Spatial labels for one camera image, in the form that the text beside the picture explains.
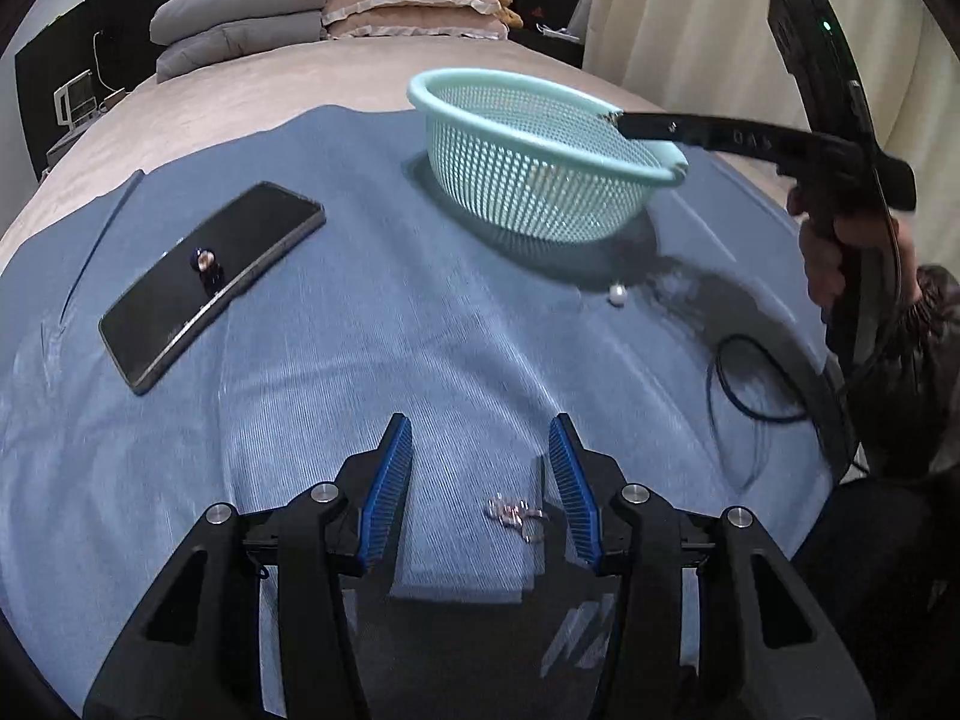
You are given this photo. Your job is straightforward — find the pearl charm cluster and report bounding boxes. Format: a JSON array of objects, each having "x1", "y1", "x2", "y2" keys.
[{"x1": 483, "y1": 494, "x2": 548, "y2": 544}]

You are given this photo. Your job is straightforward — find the pearl earring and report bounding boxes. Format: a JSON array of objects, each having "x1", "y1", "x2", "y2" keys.
[{"x1": 608, "y1": 284, "x2": 628, "y2": 307}]

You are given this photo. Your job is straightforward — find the person right hand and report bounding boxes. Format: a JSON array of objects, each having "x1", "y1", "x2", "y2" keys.
[{"x1": 799, "y1": 216, "x2": 923, "y2": 319}]

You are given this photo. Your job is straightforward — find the cream curtain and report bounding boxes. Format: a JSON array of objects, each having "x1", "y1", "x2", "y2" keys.
[{"x1": 584, "y1": 0, "x2": 958, "y2": 270}]

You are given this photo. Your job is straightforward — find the black nightstand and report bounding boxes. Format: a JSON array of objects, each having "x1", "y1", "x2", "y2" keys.
[{"x1": 509, "y1": 23, "x2": 584, "y2": 68}]

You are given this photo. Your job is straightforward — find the teal plastic basket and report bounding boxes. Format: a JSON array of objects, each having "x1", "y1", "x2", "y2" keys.
[{"x1": 407, "y1": 67, "x2": 688, "y2": 244}]

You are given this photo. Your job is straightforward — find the black headboard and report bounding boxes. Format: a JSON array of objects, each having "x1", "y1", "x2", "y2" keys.
[{"x1": 13, "y1": 0, "x2": 594, "y2": 182}]

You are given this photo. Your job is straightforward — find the black smartphone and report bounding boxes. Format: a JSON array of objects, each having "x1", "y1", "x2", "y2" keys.
[{"x1": 99, "y1": 182, "x2": 327, "y2": 395}]

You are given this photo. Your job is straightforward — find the brown teddy bear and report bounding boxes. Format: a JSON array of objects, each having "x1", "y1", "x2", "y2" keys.
[{"x1": 496, "y1": 0, "x2": 524, "y2": 29}]

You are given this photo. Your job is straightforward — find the blue cloth mat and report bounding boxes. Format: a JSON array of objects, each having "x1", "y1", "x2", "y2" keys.
[{"x1": 2, "y1": 107, "x2": 836, "y2": 718}]

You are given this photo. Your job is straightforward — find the lower pink pillow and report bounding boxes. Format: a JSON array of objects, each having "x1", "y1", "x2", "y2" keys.
[{"x1": 327, "y1": 7, "x2": 508, "y2": 41}]

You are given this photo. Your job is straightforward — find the beige bed cover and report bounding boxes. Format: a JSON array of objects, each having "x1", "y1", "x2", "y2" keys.
[{"x1": 0, "y1": 34, "x2": 790, "y2": 280}]

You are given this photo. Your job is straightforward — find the upper grey folded blanket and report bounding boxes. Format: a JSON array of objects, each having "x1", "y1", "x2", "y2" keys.
[{"x1": 149, "y1": 0, "x2": 327, "y2": 46}]

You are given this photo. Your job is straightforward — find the grey folded blanket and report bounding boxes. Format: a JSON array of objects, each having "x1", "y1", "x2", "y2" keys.
[
  {"x1": 156, "y1": 11, "x2": 327, "y2": 83},
  {"x1": 149, "y1": 0, "x2": 327, "y2": 46}
]

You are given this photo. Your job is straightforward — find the lower grey folded blanket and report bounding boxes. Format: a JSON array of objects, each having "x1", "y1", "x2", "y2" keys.
[{"x1": 156, "y1": 11, "x2": 327, "y2": 83}]

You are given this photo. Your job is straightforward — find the black camera module right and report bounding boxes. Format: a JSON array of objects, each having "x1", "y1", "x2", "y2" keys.
[{"x1": 768, "y1": 0, "x2": 874, "y2": 142}]

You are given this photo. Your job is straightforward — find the black cable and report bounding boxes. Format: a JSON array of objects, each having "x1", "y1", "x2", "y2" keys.
[{"x1": 707, "y1": 81, "x2": 932, "y2": 490}]

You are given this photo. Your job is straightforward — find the small ring on phone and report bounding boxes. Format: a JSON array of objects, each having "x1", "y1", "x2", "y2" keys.
[{"x1": 190, "y1": 247, "x2": 226, "y2": 291}]

